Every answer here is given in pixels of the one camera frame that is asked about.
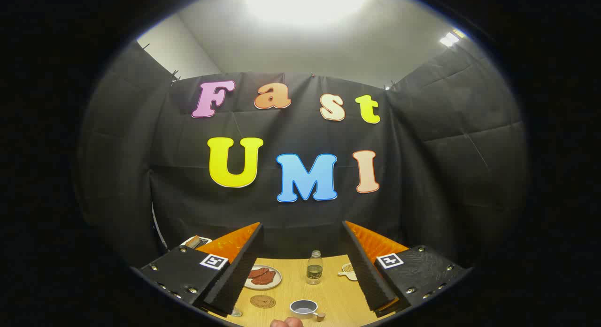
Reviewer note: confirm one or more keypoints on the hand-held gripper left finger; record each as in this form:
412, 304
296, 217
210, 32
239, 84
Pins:
239, 275

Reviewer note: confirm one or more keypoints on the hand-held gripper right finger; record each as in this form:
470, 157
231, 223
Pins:
368, 275

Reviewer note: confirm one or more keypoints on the round cork coaster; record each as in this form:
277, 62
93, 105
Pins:
263, 301

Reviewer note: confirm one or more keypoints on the clear plastic water bottle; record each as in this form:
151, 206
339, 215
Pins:
314, 270

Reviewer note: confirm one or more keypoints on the white divided dish with grains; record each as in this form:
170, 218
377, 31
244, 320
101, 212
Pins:
348, 270

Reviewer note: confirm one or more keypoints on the red dried meat slices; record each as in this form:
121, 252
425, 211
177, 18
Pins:
262, 275

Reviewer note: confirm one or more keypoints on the white round plate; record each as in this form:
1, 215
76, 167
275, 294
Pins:
277, 280

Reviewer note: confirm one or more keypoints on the wooden table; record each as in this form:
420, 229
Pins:
328, 294

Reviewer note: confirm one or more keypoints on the cream toaster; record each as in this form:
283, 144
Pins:
205, 240

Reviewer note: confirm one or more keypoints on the toast bread slice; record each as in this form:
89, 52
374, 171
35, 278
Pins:
192, 241

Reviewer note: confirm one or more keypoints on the black backdrop cloth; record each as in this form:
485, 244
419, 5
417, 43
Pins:
422, 177

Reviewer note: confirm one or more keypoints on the ceiling light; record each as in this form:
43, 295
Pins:
449, 38

